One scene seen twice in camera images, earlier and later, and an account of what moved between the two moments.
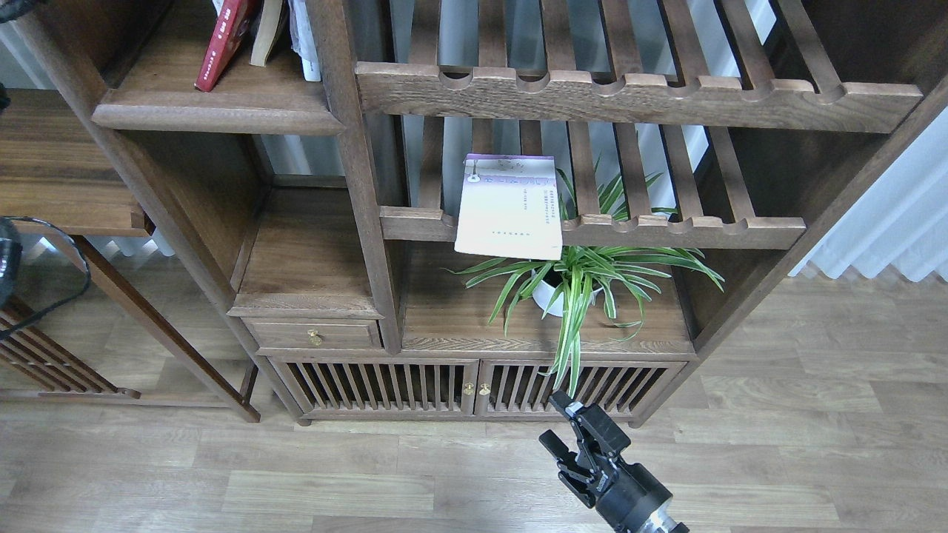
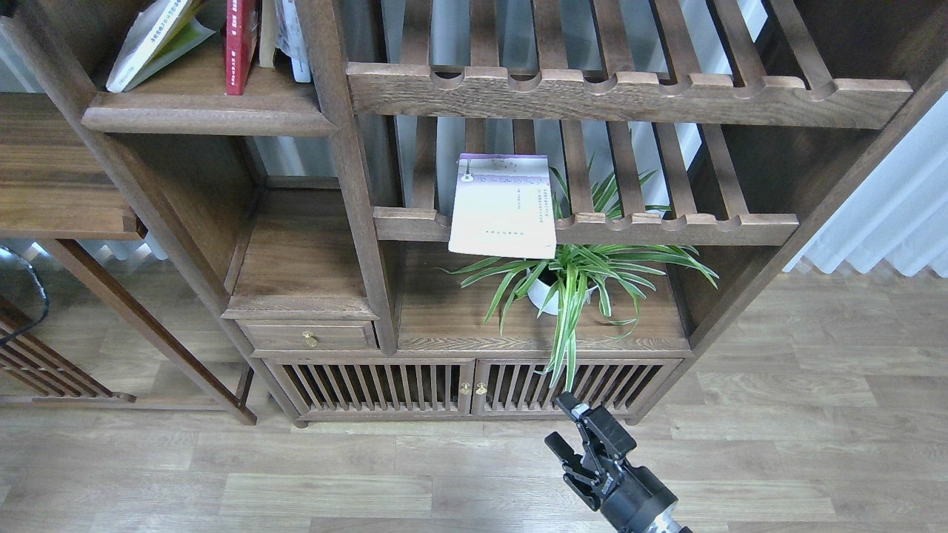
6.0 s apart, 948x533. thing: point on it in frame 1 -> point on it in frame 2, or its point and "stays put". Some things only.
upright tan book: x=269 y=27 stays put
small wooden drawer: x=314 y=332 stays put
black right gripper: x=625 y=494 stays put
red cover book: x=232 y=18 -> x=241 y=29
